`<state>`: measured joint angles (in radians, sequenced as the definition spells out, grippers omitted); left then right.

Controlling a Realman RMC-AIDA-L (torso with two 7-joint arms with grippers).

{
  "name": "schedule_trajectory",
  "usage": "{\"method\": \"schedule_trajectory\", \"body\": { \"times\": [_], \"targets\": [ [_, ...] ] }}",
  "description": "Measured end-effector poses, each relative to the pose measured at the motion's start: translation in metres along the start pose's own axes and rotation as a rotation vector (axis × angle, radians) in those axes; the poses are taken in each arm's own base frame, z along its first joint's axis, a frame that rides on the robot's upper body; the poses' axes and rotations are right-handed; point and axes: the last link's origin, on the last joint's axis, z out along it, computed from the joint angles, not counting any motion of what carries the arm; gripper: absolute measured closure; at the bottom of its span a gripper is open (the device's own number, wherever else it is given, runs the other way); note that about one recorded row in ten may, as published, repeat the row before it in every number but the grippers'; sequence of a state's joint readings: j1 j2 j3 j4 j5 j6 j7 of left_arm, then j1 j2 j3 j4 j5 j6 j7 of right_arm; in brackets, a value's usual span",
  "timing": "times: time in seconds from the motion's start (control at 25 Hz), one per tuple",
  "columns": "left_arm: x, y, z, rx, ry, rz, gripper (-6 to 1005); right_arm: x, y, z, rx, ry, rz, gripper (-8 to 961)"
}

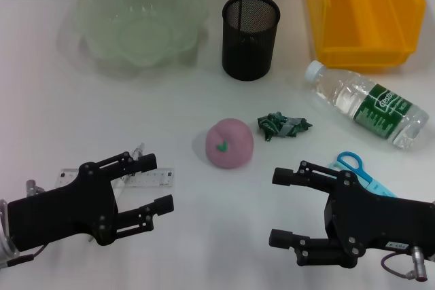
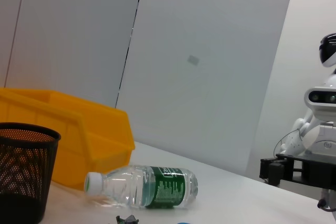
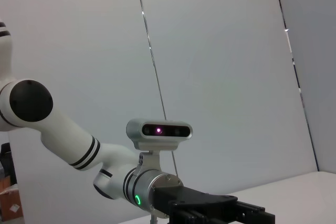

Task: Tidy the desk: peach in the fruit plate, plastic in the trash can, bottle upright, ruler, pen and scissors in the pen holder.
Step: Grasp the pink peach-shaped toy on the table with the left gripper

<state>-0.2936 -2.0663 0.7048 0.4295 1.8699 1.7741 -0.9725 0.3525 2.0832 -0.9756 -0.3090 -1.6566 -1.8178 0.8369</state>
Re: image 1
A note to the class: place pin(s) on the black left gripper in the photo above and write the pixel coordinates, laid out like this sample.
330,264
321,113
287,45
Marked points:
61,212

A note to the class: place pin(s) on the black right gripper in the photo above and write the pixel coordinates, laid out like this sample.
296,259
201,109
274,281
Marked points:
374,222

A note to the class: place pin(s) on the green plastic wrapper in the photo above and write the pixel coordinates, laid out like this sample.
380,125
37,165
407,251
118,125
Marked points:
282,126

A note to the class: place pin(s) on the pink toy peach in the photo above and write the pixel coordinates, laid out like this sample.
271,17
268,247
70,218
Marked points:
234,140

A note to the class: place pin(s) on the clear green-label water bottle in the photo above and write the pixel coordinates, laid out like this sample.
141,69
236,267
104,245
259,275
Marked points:
367,103

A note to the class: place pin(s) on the transparent plastic ruler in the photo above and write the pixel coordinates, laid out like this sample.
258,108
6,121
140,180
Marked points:
153,179

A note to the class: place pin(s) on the blue scissors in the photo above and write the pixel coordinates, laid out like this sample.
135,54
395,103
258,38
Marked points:
357,169

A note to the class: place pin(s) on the black mesh pen holder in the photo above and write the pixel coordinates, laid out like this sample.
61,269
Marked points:
249,49

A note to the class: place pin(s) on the translucent green fruit bowl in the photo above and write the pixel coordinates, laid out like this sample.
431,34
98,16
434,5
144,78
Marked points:
136,21

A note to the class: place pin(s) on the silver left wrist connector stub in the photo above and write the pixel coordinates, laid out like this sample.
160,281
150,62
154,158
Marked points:
33,187

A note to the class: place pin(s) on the yellow plastic bin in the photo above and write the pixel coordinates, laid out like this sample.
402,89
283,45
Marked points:
367,32

